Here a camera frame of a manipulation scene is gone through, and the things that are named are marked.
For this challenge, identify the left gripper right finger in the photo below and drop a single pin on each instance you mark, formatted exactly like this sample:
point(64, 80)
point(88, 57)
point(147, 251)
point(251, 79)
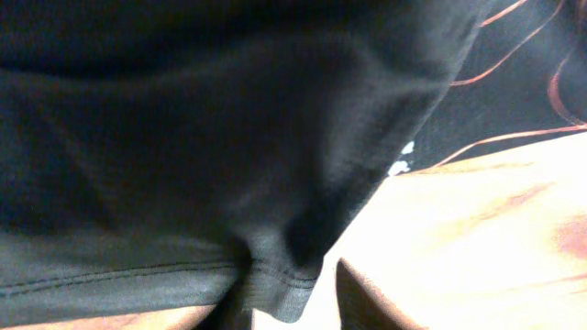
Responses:
point(361, 309)

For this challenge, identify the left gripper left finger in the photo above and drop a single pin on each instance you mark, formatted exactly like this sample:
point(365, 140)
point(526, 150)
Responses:
point(230, 313)

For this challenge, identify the black orange patterned jersey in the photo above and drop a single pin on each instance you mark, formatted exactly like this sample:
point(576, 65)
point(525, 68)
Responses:
point(157, 154)

